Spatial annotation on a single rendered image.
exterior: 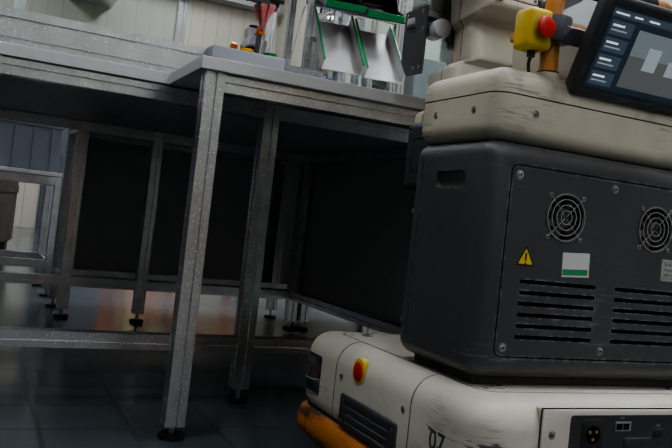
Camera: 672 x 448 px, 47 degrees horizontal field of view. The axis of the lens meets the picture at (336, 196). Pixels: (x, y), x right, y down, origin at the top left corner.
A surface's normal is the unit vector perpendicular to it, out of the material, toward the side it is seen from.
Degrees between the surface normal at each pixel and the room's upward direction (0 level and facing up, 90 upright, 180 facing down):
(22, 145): 90
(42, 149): 90
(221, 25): 90
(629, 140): 90
